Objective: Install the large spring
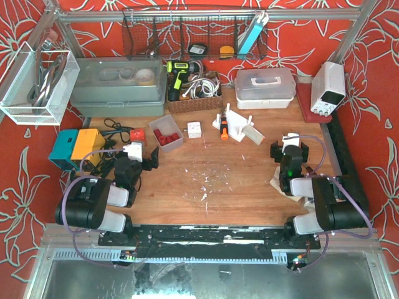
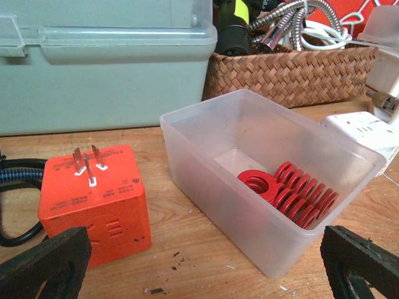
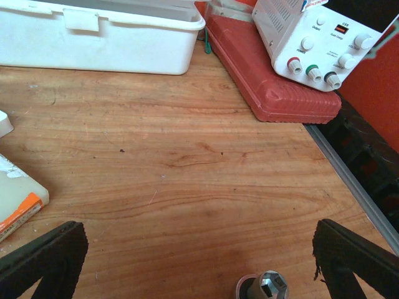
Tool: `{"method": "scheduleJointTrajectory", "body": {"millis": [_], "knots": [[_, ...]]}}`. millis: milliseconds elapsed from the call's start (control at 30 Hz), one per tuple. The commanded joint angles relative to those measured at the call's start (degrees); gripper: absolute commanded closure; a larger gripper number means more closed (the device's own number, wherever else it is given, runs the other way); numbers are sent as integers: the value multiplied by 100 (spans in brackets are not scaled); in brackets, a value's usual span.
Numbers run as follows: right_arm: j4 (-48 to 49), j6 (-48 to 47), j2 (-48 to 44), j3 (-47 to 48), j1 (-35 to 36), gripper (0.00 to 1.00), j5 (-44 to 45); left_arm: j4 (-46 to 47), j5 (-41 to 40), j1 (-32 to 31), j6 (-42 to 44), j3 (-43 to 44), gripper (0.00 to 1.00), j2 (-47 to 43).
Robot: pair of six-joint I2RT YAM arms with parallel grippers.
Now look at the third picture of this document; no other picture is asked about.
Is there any white bench power supply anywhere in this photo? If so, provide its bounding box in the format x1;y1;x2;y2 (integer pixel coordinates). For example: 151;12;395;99
252;0;398;92

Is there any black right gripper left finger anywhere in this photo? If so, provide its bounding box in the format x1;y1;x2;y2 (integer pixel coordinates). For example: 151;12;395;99
1;221;89;298

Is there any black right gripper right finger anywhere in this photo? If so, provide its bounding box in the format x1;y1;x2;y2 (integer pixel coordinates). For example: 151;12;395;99
312;219;398;298

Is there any red plastic tool case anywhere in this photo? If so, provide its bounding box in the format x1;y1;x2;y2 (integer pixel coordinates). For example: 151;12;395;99
206;14;341;124

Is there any white plastic storage box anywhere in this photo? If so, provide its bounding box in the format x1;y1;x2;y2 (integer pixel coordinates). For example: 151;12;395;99
1;1;206;75

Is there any translucent box with orange label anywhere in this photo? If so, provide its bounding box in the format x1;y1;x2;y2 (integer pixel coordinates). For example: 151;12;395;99
1;156;49;241

